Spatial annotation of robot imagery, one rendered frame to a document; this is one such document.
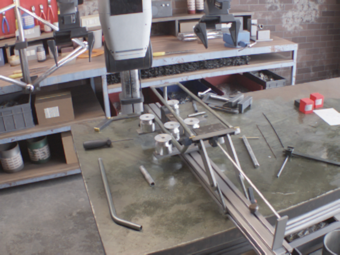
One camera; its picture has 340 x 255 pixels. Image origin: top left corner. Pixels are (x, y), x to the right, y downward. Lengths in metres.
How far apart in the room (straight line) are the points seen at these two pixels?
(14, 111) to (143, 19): 1.27
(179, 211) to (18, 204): 1.84
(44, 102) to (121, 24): 1.11
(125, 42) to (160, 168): 0.68
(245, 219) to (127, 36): 0.99
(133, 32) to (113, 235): 0.96
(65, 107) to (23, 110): 0.30
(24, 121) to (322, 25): 3.33
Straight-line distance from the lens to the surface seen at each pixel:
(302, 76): 4.28
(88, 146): 1.23
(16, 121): 2.54
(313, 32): 4.25
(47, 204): 2.54
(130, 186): 1.03
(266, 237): 0.82
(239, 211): 0.88
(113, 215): 0.91
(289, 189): 1.02
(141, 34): 1.58
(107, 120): 1.41
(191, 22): 3.18
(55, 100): 2.49
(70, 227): 2.31
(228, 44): 2.78
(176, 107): 1.43
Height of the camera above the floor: 1.47
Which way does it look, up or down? 26 degrees down
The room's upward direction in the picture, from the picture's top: 2 degrees counter-clockwise
